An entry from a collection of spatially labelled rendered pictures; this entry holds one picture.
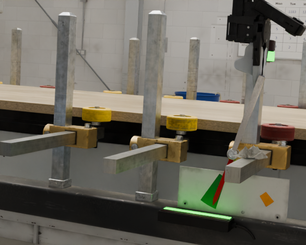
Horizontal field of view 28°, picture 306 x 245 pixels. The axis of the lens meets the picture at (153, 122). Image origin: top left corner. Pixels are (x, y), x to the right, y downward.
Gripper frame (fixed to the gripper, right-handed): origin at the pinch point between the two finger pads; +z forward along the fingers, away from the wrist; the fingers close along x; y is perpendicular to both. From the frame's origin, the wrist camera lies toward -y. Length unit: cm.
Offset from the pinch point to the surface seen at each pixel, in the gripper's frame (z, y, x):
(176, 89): 44, 276, -718
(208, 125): 12.9, 17.3, -22.3
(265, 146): 14.4, -1.7, -4.5
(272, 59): -5.2, -0.3, -10.8
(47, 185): 31, 55, -6
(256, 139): 13.0, 0.7, -5.3
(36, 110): 14, 70, -23
